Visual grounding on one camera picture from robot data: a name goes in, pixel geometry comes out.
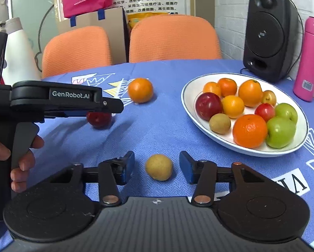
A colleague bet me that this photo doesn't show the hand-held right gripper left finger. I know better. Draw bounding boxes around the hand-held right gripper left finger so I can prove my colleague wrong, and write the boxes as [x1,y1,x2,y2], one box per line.
[41,152,135,206]

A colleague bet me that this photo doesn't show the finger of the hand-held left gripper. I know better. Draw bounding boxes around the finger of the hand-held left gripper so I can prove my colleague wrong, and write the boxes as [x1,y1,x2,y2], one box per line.
[101,97,124,114]
[43,108,113,118]

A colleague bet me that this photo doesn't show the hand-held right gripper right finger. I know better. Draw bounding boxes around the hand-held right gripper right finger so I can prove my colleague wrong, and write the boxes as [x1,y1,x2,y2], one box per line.
[180,151,276,206]

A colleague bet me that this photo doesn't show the small tan round fruit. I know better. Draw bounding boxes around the small tan round fruit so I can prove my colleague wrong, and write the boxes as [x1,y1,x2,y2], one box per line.
[145,154,173,181]

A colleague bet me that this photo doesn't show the small olive-brown round fruit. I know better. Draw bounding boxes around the small olive-brown round fruit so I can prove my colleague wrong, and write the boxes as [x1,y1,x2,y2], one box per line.
[209,113,231,135]

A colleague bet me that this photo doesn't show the large dark red plum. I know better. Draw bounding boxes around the large dark red plum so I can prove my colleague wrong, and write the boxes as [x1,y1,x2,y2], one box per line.
[195,92,224,122]

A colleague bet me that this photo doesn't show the white plate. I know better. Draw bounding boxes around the white plate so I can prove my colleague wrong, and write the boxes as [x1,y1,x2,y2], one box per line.
[181,73,309,157]

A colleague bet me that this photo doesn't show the large orange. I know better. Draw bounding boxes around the large orange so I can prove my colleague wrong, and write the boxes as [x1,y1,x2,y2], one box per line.
[128,78,154,104]
[232,114,268,149]

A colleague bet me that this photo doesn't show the small yellow orange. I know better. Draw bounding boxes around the small yellow orange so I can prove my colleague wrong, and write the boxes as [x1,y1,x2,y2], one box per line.
[222,95,245,119]

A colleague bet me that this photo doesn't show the small red apple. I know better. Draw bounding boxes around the small red apple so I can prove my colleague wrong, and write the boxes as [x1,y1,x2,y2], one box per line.
[254,103,276,122]

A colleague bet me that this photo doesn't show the large green apple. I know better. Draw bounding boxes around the large green apple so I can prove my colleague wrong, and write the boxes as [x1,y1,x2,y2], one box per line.
[265,117,297,148]

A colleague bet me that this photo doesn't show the yellow-red plum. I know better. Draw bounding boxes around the yellow-red plum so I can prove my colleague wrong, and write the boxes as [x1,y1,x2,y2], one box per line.
[261,90,277,107]

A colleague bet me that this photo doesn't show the blue printed tablecloth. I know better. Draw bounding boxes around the blue printed tablecloth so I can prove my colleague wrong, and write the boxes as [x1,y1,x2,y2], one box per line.
[0,59,314,252]

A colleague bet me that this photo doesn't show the orange chair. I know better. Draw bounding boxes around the orange chair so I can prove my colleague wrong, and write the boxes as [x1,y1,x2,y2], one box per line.
[41,26,113,78]
[129,15,222,63]

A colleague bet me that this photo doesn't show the white thermos jug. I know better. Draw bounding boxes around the white thermos jug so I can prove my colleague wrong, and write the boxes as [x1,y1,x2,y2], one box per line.
[0,17,42,85]

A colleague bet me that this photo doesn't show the yellow snack bag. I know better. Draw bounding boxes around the yellow snack bag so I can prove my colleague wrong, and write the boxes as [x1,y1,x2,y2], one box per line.
[127,13,152,29]

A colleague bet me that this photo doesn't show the black speaker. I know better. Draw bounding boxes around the black speaker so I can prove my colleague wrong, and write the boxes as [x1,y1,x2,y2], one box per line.
[243,0,299,83]

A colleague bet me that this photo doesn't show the pink bottle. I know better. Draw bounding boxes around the pink bottle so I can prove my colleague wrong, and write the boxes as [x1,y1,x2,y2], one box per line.
[293,16,314,102]

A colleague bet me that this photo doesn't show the black looped cable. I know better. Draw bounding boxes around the black looped cable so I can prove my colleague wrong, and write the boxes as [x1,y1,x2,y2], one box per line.
[34,4,59,72]

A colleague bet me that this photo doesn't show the brown paper bag blue handles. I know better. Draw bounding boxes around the brown paper bag blue handles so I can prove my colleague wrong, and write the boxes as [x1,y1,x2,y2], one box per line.
[58,7,127,63]

